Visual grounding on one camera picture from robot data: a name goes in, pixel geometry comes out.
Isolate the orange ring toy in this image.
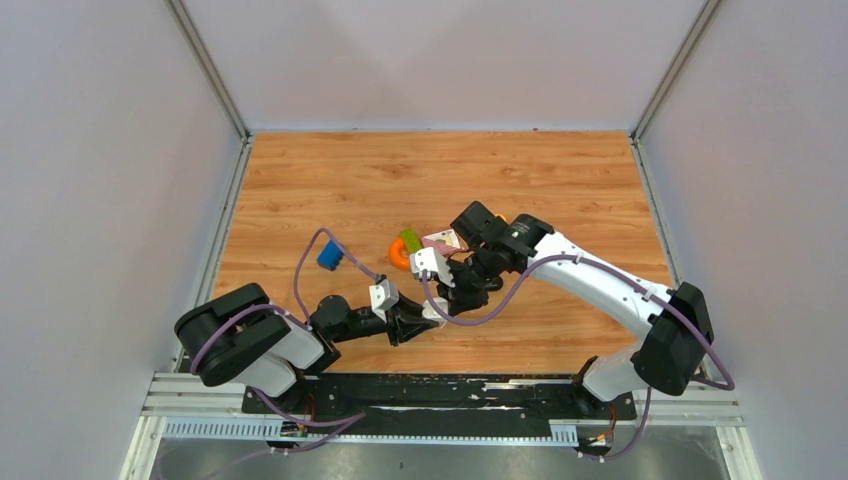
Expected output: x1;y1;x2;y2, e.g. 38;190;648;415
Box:
388;237;410;271

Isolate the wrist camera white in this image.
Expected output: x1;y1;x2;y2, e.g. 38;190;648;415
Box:
409;247;456;287
369;277;399;323

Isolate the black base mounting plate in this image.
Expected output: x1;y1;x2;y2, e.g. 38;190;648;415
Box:
273;373;636;436

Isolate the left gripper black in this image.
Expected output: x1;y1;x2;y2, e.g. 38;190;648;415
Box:
333;290;440;347

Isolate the green toy block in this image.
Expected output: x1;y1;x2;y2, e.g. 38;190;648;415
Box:
399;228;423;254

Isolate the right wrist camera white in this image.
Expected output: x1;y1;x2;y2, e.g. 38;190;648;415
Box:
409;247;456;287

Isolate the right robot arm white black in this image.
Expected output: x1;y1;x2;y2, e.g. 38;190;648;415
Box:
438;201;714;418

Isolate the white earbud charging case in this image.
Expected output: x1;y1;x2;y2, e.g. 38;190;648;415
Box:
422;297;449;328

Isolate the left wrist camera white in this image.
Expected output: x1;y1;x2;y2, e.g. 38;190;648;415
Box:
369;277;399;323

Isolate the white slotted cable duct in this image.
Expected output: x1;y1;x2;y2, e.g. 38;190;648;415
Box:
161;417;579;447

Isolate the pink patterned card box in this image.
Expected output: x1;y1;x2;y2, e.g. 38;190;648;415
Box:
420;229;463;257

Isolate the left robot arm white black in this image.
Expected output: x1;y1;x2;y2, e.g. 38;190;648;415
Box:
174;280;442;413

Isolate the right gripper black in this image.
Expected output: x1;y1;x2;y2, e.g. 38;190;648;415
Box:
434;245;500;317

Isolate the blue toy block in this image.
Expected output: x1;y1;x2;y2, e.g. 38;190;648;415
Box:
316;240;345;271

